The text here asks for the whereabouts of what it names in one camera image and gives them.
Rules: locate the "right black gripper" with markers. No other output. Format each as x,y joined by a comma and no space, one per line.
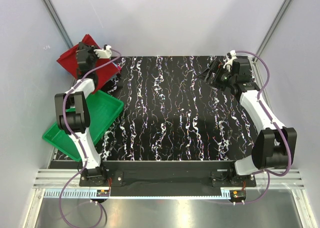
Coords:
217,68

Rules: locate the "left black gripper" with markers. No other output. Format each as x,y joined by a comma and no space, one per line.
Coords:
89,49

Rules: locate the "red t shirt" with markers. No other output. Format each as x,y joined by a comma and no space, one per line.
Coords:
103,65

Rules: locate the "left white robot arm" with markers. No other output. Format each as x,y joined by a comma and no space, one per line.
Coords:
73,116

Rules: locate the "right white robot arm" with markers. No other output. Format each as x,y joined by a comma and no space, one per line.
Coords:
274,149

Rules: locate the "green plastic tray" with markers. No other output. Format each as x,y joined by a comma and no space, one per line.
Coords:
103,109

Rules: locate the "left aluminium frame post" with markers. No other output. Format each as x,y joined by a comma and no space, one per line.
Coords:
58,23

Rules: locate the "aluminium frame post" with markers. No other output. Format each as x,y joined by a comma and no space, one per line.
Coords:
58,23
273,26

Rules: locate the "right aluminium frame post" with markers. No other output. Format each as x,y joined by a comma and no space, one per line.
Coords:
273,26

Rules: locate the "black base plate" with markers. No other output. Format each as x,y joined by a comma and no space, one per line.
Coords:
174,175

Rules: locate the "white slotted cable duct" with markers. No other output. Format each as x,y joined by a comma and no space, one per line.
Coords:
166,194

